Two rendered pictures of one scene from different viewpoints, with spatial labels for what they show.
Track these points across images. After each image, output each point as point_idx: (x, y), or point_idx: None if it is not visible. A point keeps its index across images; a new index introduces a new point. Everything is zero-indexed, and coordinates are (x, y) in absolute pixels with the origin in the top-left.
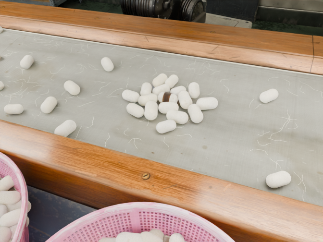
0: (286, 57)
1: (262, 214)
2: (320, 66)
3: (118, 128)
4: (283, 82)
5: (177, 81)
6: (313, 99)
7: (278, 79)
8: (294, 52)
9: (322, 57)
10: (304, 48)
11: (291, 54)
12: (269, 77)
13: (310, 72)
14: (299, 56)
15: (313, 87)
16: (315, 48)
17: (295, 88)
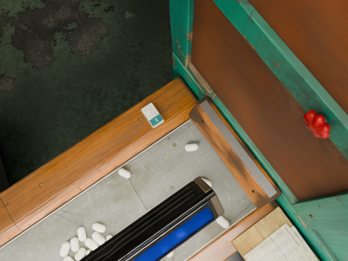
0: (0, 237)
1: None
2: (24, 225)
3: None
4: (15, 256)
5: None
6: (39, 257)
7: (11, 256)
8: (1, 230)
9: (19, 219)
10: (4, 219)
11: (0, 233)
12: (4, 259)
13: (22, 231)
14: (6, 230)
15: (32, 244)
16: (10, 213)
17: (25, 255)
